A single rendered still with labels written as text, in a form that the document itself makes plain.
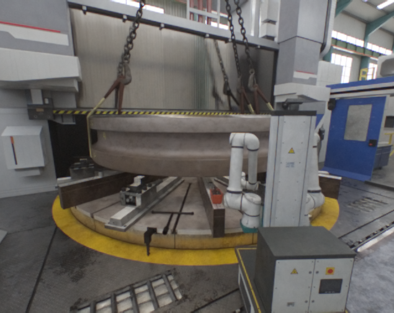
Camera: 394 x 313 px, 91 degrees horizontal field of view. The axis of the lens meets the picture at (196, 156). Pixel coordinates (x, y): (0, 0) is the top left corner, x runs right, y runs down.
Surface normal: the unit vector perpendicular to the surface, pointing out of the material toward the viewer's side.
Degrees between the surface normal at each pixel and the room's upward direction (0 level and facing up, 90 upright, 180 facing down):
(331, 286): 90
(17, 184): 90
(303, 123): 90
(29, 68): 90
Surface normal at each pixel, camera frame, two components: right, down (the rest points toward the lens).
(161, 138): -0.23, 0.19
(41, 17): 0.46, 0.18
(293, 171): 0.04, 0.20
